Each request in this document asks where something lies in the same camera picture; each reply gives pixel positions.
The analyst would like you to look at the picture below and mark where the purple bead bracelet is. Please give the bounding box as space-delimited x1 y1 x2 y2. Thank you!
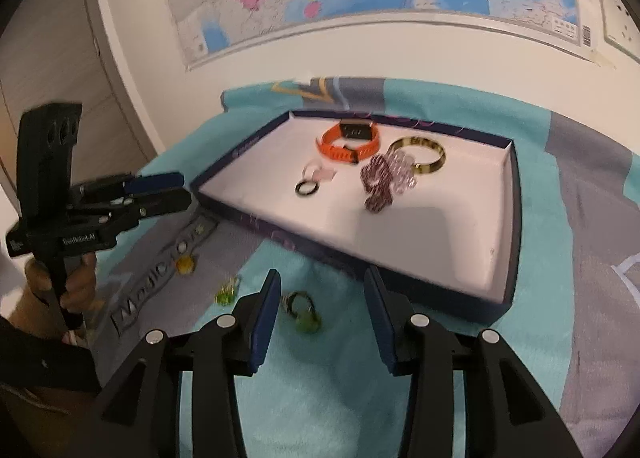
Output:
360 154 396 213

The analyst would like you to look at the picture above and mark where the pink ring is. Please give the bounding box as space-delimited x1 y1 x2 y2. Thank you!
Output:
303 163 336 183

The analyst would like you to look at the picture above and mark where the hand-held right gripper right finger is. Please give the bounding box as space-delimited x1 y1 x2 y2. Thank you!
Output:
363 265 586 458

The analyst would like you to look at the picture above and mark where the dark blue shallow box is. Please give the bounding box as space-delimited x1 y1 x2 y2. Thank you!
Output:
192 110 523 323

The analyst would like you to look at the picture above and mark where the person's left forearm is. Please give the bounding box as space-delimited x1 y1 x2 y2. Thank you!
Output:
0 315 103 396

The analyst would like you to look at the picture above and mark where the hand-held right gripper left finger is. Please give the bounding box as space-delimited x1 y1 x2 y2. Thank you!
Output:
87 269 282 458

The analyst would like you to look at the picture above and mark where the white wall socket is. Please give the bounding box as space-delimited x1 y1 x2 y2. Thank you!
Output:
597 0 640 63

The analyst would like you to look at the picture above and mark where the light green stone ring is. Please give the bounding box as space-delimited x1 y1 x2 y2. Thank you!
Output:
215 275 242 306

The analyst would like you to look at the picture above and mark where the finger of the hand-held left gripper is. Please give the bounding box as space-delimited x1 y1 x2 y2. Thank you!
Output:
70 172 185 203
72 189 193 229

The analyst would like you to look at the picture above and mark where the beige wooden door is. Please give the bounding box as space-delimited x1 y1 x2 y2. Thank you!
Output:
0 0 166 199

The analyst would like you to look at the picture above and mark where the person's left hand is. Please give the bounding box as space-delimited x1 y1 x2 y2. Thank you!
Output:
7 253 101 344

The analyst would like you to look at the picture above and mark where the gold bangle bracelet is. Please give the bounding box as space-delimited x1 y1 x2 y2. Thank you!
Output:
387 137 447 175

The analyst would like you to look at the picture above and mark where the dark green stone ring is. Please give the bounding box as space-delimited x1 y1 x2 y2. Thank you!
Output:
282 290 322 333

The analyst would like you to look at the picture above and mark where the pink clear bead bracelet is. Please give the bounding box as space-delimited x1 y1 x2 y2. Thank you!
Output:
385 153 418 193

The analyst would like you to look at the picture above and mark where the orange wrist watch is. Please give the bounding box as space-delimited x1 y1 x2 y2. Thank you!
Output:
315 120 383 165

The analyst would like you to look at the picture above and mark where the teal grey printed tablecloth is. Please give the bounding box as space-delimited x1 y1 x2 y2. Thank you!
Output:
107 75 640 458

